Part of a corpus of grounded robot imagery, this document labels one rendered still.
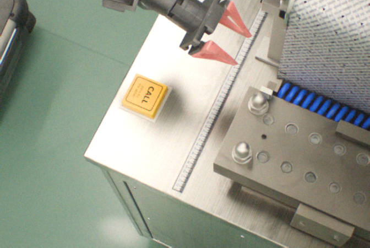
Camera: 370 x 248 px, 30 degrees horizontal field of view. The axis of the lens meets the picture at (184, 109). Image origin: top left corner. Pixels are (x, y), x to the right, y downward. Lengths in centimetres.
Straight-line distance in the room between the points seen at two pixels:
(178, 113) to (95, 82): 106
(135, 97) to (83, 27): 116
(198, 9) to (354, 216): 44
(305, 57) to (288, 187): 23
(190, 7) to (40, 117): 131
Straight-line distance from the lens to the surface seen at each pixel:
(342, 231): 123
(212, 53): 120
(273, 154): 124
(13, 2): 235
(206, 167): 136
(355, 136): 125
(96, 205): 230
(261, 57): 143
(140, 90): 140
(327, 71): 119
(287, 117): 126
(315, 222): 124
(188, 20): 119
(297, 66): 122
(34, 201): 234
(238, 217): 134
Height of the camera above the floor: 221
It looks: 70 degrees down
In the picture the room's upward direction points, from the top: 7 degrees counter-clockwise
